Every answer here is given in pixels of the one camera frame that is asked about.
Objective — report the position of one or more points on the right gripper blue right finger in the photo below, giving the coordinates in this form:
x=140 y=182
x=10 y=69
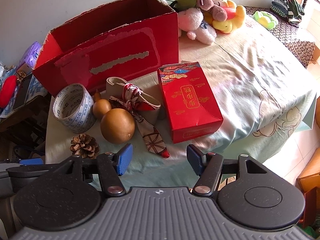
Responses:
x=197 y=159

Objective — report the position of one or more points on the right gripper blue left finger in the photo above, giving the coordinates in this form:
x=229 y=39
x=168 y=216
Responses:
x=122 y=159

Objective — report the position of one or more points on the brown calabash gourd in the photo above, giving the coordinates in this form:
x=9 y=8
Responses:
x=116 y=124

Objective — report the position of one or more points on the brown pine cone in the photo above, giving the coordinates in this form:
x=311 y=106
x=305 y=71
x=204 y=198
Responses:
x=85 y=146

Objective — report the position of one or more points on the small red gift box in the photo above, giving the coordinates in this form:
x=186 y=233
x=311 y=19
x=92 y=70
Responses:
x=190 y=105

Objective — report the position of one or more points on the printed tape roll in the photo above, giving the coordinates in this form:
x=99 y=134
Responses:
x=73 y=108

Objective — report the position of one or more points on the dark wooden side table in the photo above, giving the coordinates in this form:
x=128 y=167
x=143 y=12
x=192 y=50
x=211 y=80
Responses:
x=25 y=129

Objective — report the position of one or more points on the red glasses case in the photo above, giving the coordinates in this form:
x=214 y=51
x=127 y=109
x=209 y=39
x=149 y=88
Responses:
x=7 y=90

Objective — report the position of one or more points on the blue checkered towel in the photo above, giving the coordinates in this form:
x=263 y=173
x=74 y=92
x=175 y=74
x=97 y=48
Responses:
x=35 y=89

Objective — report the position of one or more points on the black smartphone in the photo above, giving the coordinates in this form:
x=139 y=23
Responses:
x=22 y=92

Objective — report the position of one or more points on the pale green bed sheet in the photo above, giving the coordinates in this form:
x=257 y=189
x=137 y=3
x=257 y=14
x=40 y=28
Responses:
x=263 y=93

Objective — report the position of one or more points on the large red cardboard box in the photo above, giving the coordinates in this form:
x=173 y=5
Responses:
x=124 y=38

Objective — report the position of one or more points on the purple tissue pack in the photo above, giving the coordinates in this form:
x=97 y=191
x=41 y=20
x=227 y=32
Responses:
x=29 y=58

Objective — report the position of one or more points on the white pink bunny plush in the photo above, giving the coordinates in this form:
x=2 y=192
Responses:
x=192 y=22

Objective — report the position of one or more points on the yellow duck plush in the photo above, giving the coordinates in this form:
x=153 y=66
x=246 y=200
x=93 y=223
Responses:
x=235 y=16

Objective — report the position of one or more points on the brown patterned cloth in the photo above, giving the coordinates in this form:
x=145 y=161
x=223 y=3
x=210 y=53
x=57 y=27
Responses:
x=295 y=39

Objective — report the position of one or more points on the green white small plush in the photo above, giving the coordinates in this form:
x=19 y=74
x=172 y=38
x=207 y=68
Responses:
x=266 y=19

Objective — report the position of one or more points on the pink pig plush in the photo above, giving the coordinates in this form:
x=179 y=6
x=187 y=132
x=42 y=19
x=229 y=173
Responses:
x=212 y=6

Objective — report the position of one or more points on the green bug plush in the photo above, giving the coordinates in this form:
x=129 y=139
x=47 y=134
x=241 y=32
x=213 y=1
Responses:
x=181 y=5

